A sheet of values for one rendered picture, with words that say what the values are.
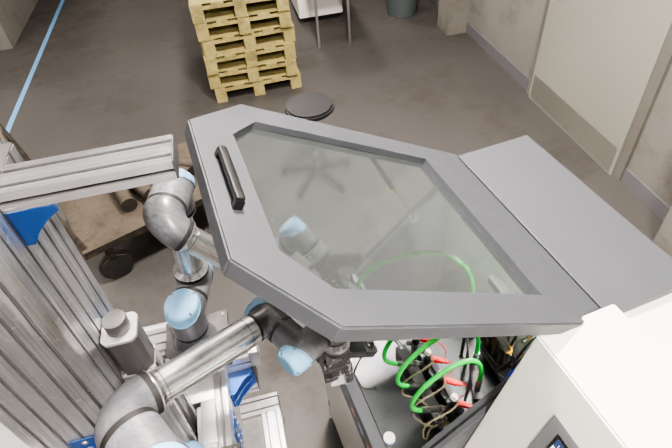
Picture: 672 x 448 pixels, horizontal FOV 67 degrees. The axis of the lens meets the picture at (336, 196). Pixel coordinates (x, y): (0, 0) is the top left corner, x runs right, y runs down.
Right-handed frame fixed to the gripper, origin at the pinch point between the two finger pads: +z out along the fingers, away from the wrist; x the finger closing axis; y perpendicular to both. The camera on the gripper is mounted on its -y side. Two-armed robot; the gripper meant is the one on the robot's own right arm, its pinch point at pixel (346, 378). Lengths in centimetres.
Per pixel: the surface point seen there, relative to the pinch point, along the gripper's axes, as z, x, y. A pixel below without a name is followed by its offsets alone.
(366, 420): 27.7, 1.8, -4.7
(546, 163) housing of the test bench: -27, -31, -85
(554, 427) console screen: -19, 38, -35
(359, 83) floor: 123, -348, -147
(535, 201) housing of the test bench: -27, -17, -70
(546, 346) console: -32, 26, -39
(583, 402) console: -31, 39, -39
